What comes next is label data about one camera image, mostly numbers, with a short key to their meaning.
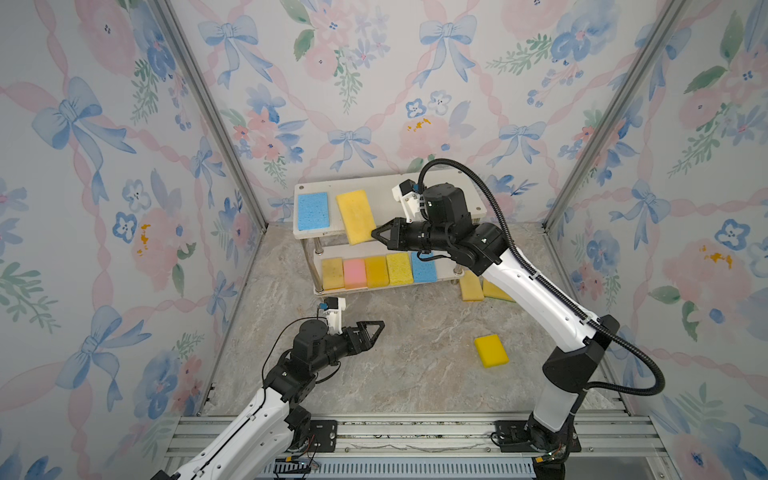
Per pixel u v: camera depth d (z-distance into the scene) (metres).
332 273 0.95
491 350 0.87
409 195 0.60
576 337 0.44
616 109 0.86
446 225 0.51
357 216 0.65
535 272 0.47
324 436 0.75
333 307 0.70
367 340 0.67
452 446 0.73
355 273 0.95
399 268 0.98
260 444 0.57
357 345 0.67
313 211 0.75
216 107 0.87
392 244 0.58
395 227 0.58
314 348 0.59
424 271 0.97
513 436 0.73
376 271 0.95
